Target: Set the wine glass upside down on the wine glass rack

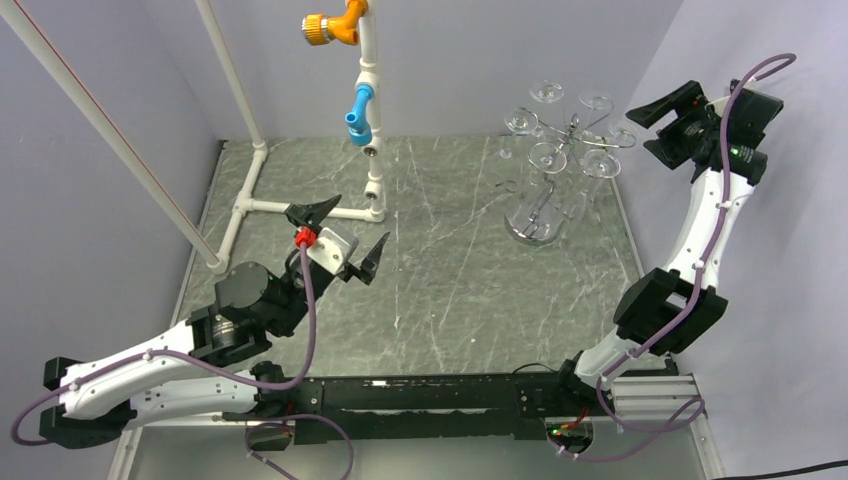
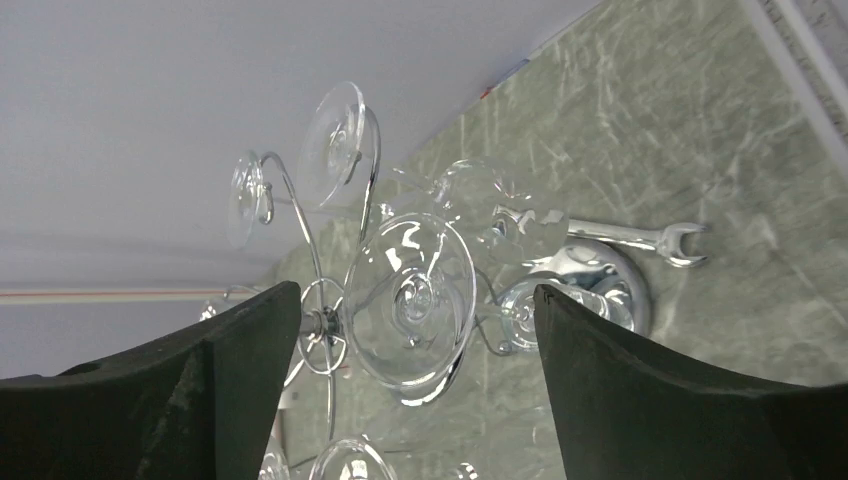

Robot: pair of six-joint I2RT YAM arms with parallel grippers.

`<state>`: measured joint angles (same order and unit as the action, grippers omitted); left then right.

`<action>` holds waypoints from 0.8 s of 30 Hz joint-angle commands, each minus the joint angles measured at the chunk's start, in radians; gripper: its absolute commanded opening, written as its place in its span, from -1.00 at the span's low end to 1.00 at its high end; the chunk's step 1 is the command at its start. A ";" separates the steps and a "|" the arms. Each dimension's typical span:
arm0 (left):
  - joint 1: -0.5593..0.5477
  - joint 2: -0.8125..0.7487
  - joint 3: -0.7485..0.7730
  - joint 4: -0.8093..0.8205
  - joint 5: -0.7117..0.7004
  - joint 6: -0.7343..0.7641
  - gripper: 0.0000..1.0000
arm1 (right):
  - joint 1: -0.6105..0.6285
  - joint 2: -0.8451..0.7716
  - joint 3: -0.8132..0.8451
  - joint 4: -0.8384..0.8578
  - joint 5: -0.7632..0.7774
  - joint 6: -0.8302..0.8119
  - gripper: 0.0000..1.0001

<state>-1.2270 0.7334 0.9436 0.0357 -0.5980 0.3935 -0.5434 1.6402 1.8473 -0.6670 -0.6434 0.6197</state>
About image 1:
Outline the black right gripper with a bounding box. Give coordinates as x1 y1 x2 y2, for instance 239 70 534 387
627 82 723 170

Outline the clear wine glass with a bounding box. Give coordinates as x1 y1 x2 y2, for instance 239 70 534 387
499 107 538 160
528 142 568 208
577 149 621 220
606 119 638 149
529 80 564 137
577 90 614 142

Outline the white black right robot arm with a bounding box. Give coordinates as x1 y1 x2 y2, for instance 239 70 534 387
550 80 784 415

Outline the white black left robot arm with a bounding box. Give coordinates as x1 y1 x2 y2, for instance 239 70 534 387
34 197 386 449

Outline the clear wine glass back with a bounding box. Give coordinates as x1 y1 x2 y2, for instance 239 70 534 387
606 119 638 149

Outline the chrome wine glass rack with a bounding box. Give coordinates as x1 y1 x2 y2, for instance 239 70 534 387
503 107 637 246

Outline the blue pipe nozzle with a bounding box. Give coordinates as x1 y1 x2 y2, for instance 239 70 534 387
345 84 374 147

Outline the orange pipe nozzle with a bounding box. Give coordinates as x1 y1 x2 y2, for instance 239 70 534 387
301 0 369 46

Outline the white diagonal pole red stripe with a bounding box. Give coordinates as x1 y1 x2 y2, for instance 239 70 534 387
1 1 224 268

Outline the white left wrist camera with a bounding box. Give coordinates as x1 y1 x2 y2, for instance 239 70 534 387
294 226 359 275

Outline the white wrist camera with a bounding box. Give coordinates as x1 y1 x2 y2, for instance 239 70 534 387
709 95 730 116
294 226 359 275

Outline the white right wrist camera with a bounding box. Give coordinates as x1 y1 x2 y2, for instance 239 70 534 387
709 95 730 116

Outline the white PVC pipe frame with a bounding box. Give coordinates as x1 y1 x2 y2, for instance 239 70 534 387
195 1 387 274

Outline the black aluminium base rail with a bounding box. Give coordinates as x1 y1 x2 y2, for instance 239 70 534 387
125 370 704 446

